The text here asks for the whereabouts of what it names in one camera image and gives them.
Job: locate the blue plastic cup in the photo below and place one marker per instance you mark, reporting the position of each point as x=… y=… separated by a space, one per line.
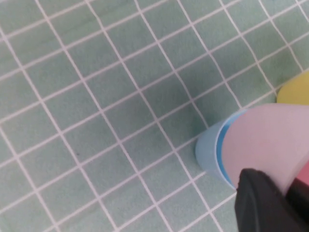
x=205 y=149

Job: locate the yellow plastic cup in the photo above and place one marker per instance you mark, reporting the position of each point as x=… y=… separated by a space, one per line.
x=297 y=91

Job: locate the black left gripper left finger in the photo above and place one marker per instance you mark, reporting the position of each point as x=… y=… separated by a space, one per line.
x=260 y=207

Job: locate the pink plastic cup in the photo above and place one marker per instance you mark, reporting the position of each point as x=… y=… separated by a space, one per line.
x=260 y=140

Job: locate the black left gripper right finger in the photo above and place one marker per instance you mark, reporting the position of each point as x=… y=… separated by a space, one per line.
x=301 y=205

